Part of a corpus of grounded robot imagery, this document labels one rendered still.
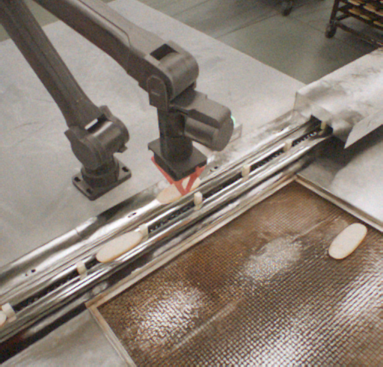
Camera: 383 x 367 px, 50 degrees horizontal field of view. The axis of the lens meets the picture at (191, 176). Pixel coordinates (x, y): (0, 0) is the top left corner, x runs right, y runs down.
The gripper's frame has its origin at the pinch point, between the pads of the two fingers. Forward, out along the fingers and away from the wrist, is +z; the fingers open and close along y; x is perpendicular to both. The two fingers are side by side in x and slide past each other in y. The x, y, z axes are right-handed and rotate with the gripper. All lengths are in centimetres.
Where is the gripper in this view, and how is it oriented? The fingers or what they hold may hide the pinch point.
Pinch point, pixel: (179, 185)
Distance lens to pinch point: 80.1
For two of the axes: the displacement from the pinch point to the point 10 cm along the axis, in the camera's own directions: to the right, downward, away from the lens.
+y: -6.1, -5.5, 5.7
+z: 0.2, 7.0, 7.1
